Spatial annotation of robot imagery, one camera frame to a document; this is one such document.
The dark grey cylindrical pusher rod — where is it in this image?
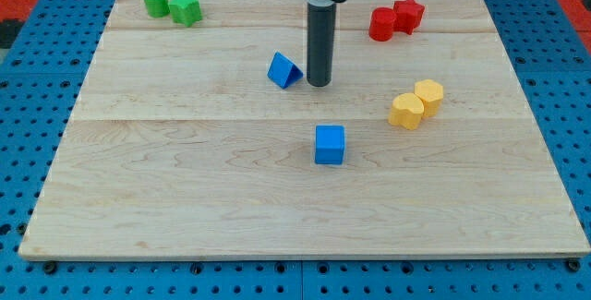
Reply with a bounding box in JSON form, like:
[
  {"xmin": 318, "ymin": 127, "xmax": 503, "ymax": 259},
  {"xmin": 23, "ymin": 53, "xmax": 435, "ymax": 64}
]
[{"xmin": 307, "ymin": 4, "xmax": 336, "ymax": 87}]

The blue triangle block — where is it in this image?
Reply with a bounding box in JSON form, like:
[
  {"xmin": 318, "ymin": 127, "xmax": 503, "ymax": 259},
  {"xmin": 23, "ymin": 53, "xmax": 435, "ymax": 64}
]
[{"xmin": 267, "ymin": 52, "xmax": 304, "ymax": 90}]

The red cylinder block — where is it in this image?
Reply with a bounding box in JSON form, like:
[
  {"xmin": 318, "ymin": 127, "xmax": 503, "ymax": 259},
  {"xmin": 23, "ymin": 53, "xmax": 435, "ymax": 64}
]
[{"xmin": 368, "ymin": 6, "xmax": 396, "ymax": 42}]

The red star block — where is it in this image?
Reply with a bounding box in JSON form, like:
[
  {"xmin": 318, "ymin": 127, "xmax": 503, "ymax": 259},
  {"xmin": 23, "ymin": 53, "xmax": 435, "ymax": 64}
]
[{"xmin": 393, "ymin": 0, "xmax": 425, "ymax": 35}]

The blue cube block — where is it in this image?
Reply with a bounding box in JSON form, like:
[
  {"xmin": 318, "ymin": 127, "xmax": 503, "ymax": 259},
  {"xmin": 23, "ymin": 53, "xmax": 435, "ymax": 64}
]
[{"xmin": 314, "ymin": 125, "xmax": 345, "ymax": 165}]

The yellow heart block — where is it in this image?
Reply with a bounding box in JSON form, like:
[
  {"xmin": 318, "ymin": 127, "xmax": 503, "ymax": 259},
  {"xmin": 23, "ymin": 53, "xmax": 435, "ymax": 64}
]
[{"xmin": 388, "ymin": 92, "xmax": 424, "ymax": 130}]

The yellow hexagon block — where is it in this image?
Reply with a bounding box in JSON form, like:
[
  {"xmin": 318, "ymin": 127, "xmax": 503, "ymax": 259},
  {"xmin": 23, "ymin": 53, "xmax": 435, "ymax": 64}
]
[{"xmin": 414, "ymin": 79, "xmax": 444, "ymax": 118}]

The green star block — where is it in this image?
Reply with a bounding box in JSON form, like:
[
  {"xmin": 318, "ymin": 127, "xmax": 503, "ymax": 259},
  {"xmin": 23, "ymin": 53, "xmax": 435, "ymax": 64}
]
[{"xmin": 168, "ymin": 0, "xmax": 202, "ymax": 27}]

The green cylinder block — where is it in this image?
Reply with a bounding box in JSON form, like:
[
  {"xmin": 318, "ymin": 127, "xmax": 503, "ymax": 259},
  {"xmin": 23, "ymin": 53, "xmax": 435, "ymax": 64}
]
[{"xmin": 143, "ymin": 0, "xmax": 170, "ymax": 18}]

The light wooden board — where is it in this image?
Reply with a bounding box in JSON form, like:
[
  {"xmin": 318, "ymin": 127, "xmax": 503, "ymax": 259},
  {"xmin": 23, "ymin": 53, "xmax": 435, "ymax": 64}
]
[{"xmin": 18, "ymin": 0, "xmax": 590, "ymax": 261}]

